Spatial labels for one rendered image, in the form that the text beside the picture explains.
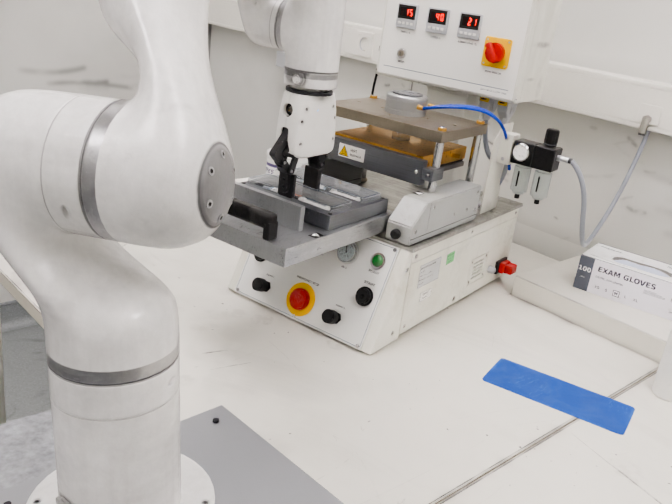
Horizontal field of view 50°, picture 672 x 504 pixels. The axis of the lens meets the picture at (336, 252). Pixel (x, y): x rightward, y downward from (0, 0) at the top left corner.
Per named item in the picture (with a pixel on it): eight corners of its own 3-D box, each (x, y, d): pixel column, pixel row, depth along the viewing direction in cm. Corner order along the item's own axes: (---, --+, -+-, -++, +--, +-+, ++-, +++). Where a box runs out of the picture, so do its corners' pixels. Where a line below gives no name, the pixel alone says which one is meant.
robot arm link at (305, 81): (313, 75, 106) (311, 95, 107) (348, 73, 113) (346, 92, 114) (271, 65, 110) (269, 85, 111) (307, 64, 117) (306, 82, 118)
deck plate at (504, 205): (389, 167, 174) (390, 163, 174) (522, 206, 156) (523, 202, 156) (260, 197, 139) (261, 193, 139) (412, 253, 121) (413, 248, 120)
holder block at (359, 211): (298, 182, 135) (300, 169, 134) (386, 212, 124) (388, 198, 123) (236, 196, 122) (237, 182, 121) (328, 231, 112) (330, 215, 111)
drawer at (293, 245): (298, 198, 138) (302, 159, 135) (393, 232, 126) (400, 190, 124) (180, 228, 115) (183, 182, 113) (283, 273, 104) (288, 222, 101)
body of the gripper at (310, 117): (307, 88, 106) (300, 162, 110) (348, 85, 114) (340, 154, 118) (270, 79, 110) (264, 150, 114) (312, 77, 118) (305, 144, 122)
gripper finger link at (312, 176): (321, 153, 118) (316, 192, 120) (332, 151, 120) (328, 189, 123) (306, 149, 119) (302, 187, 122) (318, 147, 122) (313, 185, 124)
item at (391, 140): (378, 142, 153) (385, 97, 150) (470, 168, 142) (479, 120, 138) (329, 151, 140) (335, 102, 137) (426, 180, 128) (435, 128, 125)
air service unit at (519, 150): (495, 188, 147) (510, 117, 142) (563, 208, 139) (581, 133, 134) (484, 192, 143) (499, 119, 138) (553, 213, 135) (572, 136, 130)
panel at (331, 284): (234, 291, 138) (269, 200, 138) (360, 350, 122) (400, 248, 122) (228, 289, 136) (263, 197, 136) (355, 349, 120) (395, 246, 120)
